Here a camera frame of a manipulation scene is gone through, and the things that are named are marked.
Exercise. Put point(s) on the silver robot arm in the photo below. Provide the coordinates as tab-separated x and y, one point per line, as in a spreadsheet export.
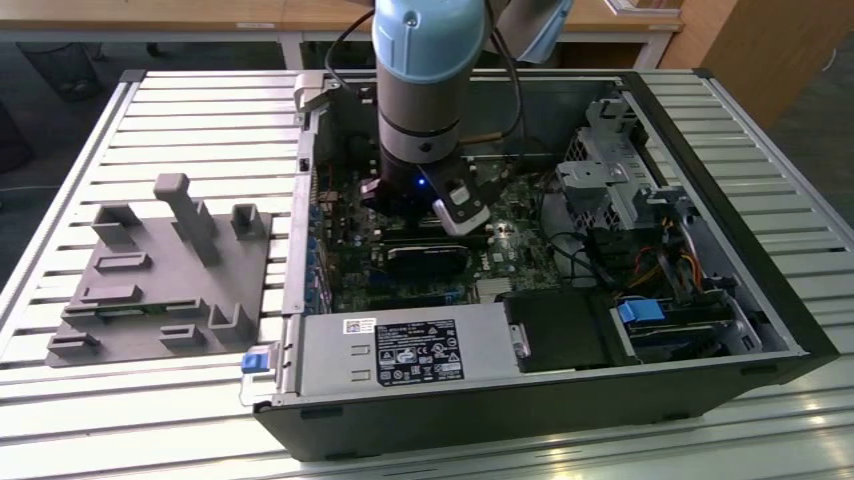
421	100

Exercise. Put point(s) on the black RAM slot bank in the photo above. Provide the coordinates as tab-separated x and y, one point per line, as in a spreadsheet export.
408	236

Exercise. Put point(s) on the black graphics card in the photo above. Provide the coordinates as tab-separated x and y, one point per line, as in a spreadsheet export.
428	260

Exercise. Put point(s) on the green motherboard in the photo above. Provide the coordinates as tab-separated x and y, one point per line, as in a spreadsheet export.
514	240

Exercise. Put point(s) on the small silver heat sink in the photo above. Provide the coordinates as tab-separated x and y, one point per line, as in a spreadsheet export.
496	291

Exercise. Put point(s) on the silver metal drive cage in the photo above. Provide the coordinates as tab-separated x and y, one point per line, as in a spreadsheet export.
595	200

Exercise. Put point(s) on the grey power supply unit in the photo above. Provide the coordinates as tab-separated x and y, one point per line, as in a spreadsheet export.
334	350

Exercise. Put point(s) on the black plastic fan shroud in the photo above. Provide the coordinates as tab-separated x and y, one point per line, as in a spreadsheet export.
561	330

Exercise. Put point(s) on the grey parts rack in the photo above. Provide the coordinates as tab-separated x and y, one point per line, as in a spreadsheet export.
168	280

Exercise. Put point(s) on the blue case latch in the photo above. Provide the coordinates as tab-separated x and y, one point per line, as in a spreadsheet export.
254	363

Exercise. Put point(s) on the blue disk carrier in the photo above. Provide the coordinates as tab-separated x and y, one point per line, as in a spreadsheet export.
641	312

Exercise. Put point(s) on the black open PC case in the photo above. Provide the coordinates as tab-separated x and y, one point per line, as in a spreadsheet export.
468	430

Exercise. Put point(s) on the black hard disk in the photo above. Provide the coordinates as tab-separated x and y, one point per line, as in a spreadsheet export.
675	340

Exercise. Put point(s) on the book on desk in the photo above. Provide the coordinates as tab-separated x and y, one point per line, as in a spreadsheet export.
641	6

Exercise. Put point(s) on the black waste bin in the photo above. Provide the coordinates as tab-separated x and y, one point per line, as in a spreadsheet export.
61	70

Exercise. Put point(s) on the wooden cabinet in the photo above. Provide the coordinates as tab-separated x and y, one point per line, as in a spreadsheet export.
768	50

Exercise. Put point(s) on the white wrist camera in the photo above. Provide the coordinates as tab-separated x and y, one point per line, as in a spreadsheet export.
464	215

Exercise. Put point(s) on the wooden desk with white frame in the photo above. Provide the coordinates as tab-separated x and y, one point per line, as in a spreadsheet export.
134	12

